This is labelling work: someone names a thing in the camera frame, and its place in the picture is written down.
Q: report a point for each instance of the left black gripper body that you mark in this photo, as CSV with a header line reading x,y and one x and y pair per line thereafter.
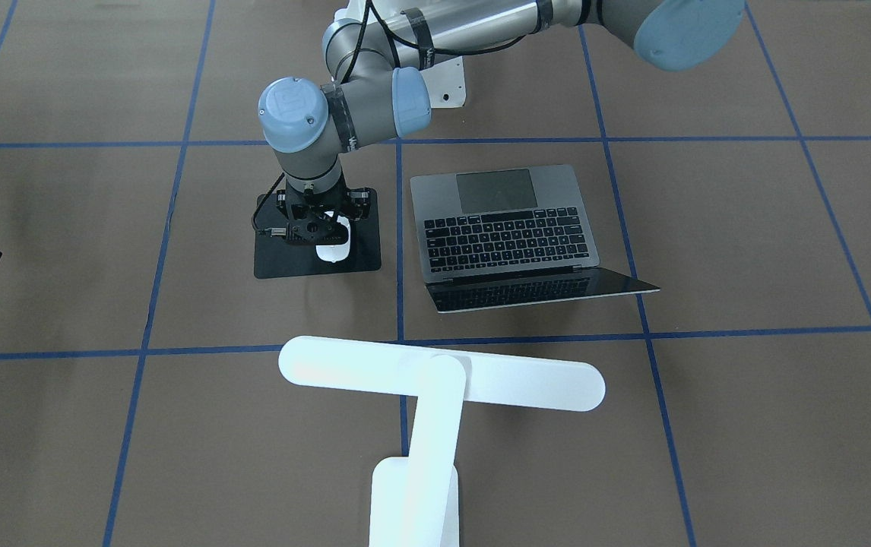
x,y
360,202

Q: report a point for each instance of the white computer mouse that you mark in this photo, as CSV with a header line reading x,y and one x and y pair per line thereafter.
x,y
336,246

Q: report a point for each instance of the black mouse pad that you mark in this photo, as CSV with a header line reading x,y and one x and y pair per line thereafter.
x,y
275,258

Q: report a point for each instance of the grey laptop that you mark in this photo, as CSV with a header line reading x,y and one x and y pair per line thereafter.
x,y
507,238

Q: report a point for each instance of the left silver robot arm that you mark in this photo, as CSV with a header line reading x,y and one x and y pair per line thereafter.
x,y
377,90

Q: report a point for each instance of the white desk lamp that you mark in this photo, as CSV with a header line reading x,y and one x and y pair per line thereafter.
x,y
415,498

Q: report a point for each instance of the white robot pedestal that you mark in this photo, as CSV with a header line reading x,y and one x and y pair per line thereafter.
x,y
445,81

